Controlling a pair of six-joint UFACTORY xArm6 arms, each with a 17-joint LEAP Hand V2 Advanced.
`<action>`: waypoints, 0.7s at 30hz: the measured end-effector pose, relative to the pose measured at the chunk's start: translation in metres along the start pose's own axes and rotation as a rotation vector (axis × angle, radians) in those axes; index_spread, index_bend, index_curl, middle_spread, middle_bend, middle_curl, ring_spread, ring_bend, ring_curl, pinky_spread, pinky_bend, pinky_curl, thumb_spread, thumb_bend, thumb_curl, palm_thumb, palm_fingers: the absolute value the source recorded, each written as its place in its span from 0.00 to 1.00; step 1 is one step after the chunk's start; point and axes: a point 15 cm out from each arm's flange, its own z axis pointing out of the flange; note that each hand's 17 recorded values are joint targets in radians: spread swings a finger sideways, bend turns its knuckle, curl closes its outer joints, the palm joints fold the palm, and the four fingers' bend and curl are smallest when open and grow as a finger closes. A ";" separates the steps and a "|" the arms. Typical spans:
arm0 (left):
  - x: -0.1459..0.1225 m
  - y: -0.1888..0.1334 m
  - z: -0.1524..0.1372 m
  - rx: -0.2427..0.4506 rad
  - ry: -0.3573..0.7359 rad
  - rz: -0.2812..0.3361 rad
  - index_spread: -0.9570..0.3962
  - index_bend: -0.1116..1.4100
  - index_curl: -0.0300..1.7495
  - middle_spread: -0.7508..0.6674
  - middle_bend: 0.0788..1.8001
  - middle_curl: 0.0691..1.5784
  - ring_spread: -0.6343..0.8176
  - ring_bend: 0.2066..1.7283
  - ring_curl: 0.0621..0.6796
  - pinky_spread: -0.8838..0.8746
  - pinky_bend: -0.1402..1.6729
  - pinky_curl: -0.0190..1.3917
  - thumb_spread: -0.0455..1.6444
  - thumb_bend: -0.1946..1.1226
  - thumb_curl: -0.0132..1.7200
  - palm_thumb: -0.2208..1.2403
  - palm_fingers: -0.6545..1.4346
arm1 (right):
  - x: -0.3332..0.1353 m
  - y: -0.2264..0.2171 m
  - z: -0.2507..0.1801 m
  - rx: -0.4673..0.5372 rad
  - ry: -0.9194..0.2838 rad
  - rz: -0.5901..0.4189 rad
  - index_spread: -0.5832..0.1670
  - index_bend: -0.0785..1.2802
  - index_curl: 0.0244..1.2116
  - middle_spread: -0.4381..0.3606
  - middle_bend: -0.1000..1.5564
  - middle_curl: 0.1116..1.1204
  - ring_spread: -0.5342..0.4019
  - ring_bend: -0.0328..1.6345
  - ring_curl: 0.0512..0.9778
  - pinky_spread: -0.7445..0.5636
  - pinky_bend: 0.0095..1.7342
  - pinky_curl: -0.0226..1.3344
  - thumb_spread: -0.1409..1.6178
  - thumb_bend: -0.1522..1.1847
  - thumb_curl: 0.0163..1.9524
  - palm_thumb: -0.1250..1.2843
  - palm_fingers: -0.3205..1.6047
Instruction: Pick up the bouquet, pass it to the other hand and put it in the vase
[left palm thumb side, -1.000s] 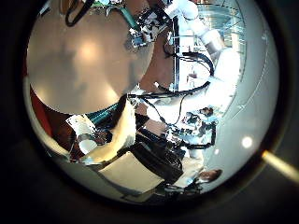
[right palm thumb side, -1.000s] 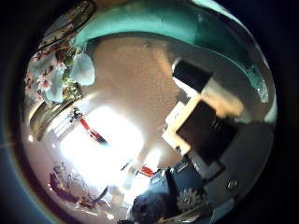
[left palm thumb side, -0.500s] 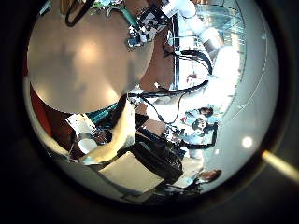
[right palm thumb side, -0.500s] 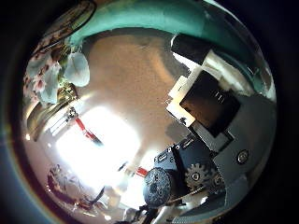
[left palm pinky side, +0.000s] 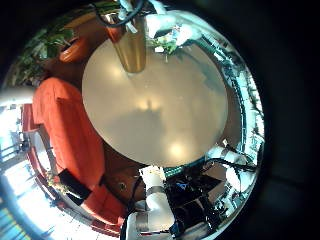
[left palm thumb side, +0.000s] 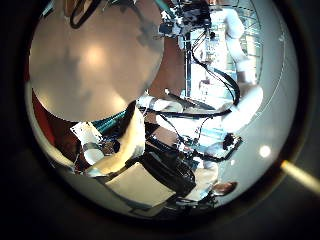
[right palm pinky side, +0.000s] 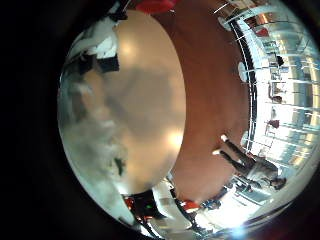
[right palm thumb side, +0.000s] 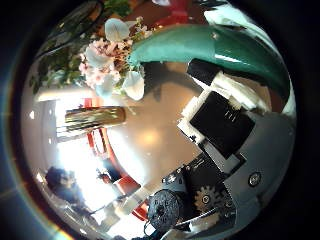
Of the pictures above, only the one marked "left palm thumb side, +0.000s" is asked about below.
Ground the black vertical pole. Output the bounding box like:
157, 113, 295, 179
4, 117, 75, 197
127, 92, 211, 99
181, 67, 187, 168
184, 31, 194, 98

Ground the teal striped strip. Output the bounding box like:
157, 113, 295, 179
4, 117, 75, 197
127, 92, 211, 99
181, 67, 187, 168
91, 110, 130, 134

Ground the black bag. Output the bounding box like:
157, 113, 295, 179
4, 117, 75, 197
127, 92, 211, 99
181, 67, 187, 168
139, 151, 198, 198

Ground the seated person brown hair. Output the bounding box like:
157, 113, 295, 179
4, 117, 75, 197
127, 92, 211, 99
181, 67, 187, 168
189, 159, 240, 205

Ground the orange sofa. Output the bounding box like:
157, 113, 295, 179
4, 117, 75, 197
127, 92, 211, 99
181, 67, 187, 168
30, 92, 57, 146

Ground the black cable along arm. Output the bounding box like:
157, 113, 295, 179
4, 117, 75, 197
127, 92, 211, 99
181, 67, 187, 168
156, 31, 242, 118

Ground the black cable loop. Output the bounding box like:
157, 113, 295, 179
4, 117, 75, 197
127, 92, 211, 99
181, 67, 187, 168
68, 0, 103, 30

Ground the black equipment frame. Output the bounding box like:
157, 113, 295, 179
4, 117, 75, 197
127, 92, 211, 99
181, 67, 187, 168
144, 121, 201, 161

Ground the black camera device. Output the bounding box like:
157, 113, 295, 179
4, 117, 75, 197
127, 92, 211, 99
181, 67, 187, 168
220, 132, 244, 162

